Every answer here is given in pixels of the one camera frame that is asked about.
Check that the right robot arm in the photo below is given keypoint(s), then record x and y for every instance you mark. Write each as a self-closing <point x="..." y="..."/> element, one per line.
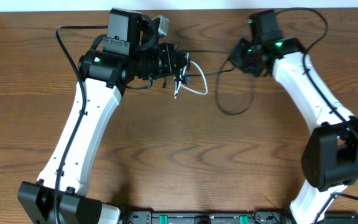
<point x="330" y="159"/>

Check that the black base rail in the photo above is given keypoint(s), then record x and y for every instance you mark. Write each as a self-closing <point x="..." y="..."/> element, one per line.
<point x="145" y="217"/>

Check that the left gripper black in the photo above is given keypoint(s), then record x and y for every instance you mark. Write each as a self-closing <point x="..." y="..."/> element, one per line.
<point x="171" y="66"/>

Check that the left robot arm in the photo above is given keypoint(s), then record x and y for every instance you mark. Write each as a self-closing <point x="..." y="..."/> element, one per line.
<point x="132" y="47"/>

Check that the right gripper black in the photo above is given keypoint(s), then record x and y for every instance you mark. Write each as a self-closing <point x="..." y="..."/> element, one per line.
<point x="237" y="58"/>

